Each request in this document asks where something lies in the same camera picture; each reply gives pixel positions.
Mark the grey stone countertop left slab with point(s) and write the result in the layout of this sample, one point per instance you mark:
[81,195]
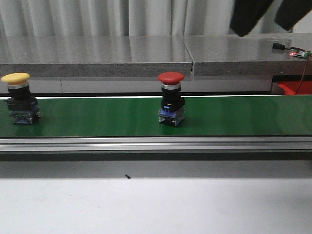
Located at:
[94,56]

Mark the white cabinet front panel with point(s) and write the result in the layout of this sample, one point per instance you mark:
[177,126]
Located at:
[191,84]

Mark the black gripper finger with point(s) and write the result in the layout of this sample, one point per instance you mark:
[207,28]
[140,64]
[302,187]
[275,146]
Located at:
[246,15]
[291,12]

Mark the grey stone countertop right slab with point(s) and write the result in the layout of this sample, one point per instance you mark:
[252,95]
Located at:
[250,55]

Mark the green conveyor belt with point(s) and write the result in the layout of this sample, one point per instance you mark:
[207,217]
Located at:
[138,116]

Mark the yellow mushroom push button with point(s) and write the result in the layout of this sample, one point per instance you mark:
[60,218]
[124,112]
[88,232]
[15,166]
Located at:
[22,105]

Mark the grey stone countertop slab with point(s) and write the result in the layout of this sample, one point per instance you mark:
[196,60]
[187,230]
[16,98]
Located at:
[94,56]
[250,55]

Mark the red mushroom push button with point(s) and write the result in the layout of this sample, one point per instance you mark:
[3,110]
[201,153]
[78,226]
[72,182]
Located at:
[172,109]

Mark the aluminium conveyor frame rail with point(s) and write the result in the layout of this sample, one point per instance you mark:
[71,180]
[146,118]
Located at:
[157,144]

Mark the red plastic tray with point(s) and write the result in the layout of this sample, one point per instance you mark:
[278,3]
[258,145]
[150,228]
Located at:
[296,88]

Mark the black connector plug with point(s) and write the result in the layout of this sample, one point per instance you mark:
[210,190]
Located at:
[278,46]

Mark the small green circuit board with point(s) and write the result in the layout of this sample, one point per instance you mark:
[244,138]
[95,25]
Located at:
[301,53]

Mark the grey pleated curtain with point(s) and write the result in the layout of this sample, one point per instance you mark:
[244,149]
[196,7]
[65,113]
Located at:
[114,17]

